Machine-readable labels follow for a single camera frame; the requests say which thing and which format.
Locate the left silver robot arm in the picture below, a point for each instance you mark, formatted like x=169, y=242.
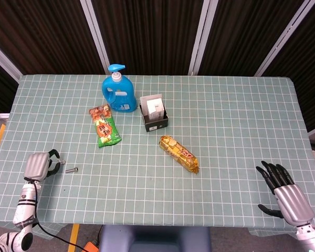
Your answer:
x=25, y=207

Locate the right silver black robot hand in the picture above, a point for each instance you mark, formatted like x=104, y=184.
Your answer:
x=294, y=204

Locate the green white checked tablecloth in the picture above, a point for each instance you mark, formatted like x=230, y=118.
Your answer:
x=225, y=131

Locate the blue grey robot torso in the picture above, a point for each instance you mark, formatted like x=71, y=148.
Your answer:
x=155, y=239

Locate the blue detergent pump bottle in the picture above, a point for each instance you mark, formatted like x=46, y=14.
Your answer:
x=119, y=94

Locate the golden biscuit pack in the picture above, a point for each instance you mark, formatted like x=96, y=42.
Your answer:
x=179, y=153

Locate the small silver hex screw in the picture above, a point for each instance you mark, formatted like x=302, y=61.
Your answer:
x=62, y=161
x=71, y=170

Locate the green orange snack bag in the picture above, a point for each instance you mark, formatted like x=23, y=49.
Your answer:
x=105, y=128

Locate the white partition frame post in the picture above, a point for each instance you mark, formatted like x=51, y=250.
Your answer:
x=283, y=39
x=199, y=36
x=2, y=60
x=95, y=36

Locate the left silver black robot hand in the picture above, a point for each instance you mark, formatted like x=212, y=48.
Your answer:
x=36, y=166

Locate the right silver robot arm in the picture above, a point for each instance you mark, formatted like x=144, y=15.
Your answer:
x=312, y=237

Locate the black open cardboard box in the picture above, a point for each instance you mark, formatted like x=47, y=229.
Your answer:
x=157, y=125

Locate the small white barcode carton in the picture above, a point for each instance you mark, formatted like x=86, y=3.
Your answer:
x=156, y=109

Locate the orange floor object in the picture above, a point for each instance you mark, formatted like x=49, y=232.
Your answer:
x=90, y=247

